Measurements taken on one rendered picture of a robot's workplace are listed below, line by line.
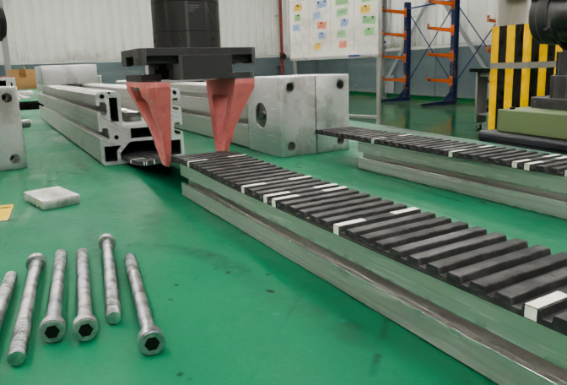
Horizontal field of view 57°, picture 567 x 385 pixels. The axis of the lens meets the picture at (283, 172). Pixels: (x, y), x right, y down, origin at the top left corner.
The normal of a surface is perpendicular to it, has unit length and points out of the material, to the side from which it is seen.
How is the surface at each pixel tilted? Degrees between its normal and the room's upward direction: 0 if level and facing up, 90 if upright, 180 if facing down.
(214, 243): 0
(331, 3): 90
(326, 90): 90
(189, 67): 90
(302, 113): 90
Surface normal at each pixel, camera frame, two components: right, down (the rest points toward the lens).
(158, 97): 0.47, 0.50
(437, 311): -0.87, 0.12
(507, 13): 0.38, 0.17
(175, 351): -0.04, -0.98
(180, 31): 0.04, 0.19
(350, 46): -0.74, 0.16
